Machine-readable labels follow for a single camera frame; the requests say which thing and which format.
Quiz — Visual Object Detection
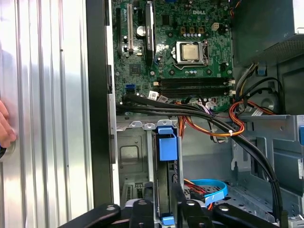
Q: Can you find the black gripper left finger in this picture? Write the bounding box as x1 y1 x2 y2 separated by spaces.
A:
58 181 155 228

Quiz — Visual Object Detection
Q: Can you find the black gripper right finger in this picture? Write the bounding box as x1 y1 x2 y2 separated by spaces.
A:
171 184 290 228

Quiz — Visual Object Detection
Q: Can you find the hard disk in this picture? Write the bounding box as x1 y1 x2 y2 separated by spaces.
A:
152 125 185 228

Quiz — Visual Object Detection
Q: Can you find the perforated metal disk bay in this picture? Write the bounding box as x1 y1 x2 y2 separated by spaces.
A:
116 119 185 228

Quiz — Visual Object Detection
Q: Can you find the metal disk bay cage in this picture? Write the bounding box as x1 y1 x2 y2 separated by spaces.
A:
230 114 304 193

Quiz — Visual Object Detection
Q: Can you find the person's bare hand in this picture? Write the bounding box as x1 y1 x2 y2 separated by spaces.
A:
0 99 18 149

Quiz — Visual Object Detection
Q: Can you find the black RAM slot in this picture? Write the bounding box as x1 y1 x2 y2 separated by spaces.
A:
155 86 236 98
153 77 236 88

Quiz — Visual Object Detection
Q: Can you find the black open PC case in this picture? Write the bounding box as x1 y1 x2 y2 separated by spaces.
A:
85 0 304 228

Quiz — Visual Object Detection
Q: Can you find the green motherboard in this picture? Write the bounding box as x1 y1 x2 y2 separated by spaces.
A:
113 0 235 115

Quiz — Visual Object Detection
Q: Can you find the silver CPU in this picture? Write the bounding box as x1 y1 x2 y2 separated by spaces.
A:
181 44 200 62

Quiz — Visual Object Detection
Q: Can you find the CPU socket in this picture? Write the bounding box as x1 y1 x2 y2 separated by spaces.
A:
171 40 211 71

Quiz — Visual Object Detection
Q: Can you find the black graphics card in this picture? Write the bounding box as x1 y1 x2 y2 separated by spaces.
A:
143 0 157 67

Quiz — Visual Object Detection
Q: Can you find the black expansion slot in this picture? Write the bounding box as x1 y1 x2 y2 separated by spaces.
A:
115 7 122 57

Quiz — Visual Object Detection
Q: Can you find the beige expansion slot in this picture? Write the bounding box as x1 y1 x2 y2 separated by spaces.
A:
126 2 134 55

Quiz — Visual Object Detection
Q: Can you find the silver power supply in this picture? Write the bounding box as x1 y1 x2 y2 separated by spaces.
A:
231 0 304 67

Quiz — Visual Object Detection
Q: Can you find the black power connector wire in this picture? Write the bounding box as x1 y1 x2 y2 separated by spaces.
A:
184 178 213 211

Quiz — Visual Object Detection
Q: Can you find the blue data wire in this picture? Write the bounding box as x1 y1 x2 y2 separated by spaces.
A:
190 179 229 208

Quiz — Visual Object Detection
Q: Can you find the orange yellow power wire bundle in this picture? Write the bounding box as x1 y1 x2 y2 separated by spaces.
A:
175 99 277 143

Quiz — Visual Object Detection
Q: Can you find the thick black cable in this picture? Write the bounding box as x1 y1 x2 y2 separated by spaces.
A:
116 94 284 223

